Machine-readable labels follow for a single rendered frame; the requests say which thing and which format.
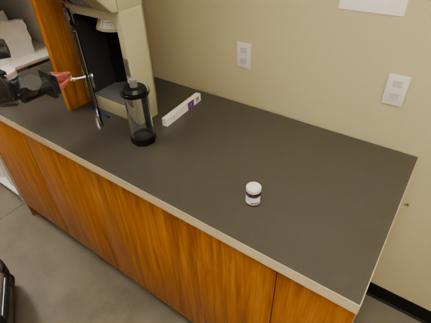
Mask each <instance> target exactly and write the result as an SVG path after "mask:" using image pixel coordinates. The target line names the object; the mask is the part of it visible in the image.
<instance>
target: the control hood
mask: <svg viewBox="0 0 431 323"><path fill-rule="evenodd" d="M55 1H57V2H59V3H62V2H60V1H59V0H55ZM83 1H84V2H86V3H87V4H88V5H89V6H91V7H92V8H90V9H94V10H100V11H104V12H110V13H115V12H117V11H118V10H117V4H116V0H83ZM66 4H68V3H66ZM72 5H75V4H72ZM75 6H77V5H75ZM85 8H87V7H85Z"/></svg>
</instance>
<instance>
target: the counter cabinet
mask: <svg viewBox="0 0 431 323"><path fill-rule="evenodd" d="M0 155H1V157H2V159H3V161H4V162H5V164H6V166H7V168H8V170H9V171H10V174H11V175H12V178H13V180H14V181H15V183H16V185H17V187H18V189H19V190H20V192H21V194H22V196H23V198H24V200H25V201H26V204H27V205H28V208H29V209H30V211H31V213H32V215H36V214H37V213H40V214H41V215H43V216H44V217H45V218H47V219H48V220H50V221H51V222H52V223H53V224H55V225H57V226H58V227H59V228H61V229H62V230H64V231H65V232H66V233H68V234H69V235H71V236H72V237H73V238H75V239H76V240H77V241H79V242H80V243H82V244H83V245H84V246H86V247H88V248H89V249H90V250H91V251H93V252H94V253H96V254H97V255H98V256H100V257H102V259H104V260H106V261H107V262H108V263H110V264H111V265H113V266H114V267H115V268H117V269H118V270H120V271H121V272H122V273H124V274H125V275H127V276H128V277H129V278H131V279H132V280H134V281H135V282H136V283H138V284H139V285H140V286H142V287H143V288H145V289H146V290H147V291H149V292H151V293H152V294H153V295H155V296H156V297H157V298H159V299H160V300H161V301H163V302H165V303H166V304H167V305H169V306H170V307H171V308H173V309H174V310H176V311H177V312H178V313H180V314H181V315H183V316H184V317H185V318H187V319H188V320H190V321H191V322H192V323H353V321H354V319H355V316H356V314H354V313H352V312H351V311H349V310H347V309H345V308H343V307H342V306H339V305H338V304H336V303H334V302H332V301H330V300H328V299H327V298H325V297H323V296H321V295H319V294H317V293H315V292H314V291H312V290H310V289H308V288H307V287H305V286H303V285H301V284H299V283H297V282H295V281H293V280H292V279H290V278H288V277H286V276H284V275H283V274H281V273H279V272H277V271H275V270H273V269H272V268H270V267H268V266H266V265H264V264H263V263H260V262H259V261H257V260H255V259H253V258H251V257H249V256H248V255H246V254H244V253H242V252H240V251H238V250H236V249H235V248H233V247H231V246H229V245H228V244H226V243H224V242H222V241H220V240H218V239H216V238H214V237H213V236H211V235H209V234H207V233H206V232H204V231H202V230H200V229H198V228H196V227H194V226H193V225H191V224H189V223H187V222H185V221H184V220H182V219H179V218H178V217H176V216H174V215H172V214H170V213H169V212H167V211H165V210H163V209H161V208H159V207H157V206H156V205H154V204H152V203H150V202H149V201H147V200H145V199H143V198H141V197H139V196H137V195H135V194H134V193H132V192H130V191H128V190H127V189H125V188H123V187H121V186H119V185H117V184H115V183H114V182H112V181H110V180H108V179H106V178H104V177H103V176H100V175H99V174H97V173H95V172H93V171H92V170H90V169H88V168H86V167H84V166H82V165H80V164H79V163H77V162H75V161H73V160H71V159H70V158H68V157H66V156H64V155H62V154H60V153H58V152H56V151H55V150H53V149H51V148H49V147H48V146H46V145H44V144H42V143H40V142H38V141H36V140H35V139H33V138H31V137H29V136H28V135H25V134H24V133H21V132H20V131H18V130H16V129H14V128H13V127H11V126H9V125H7V124H5V123H4V122H1V121H0Z"/></svg>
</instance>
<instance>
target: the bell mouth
mask: <svg viewBox="0 0 431 323"><path fill-rule="evenodd" d="M96 29H97V30H99V31H102V32H109V33H115V32H117V28H116V25H115V24H114V22H112V21H107V20H104V19H97V24H96Z"/></svg>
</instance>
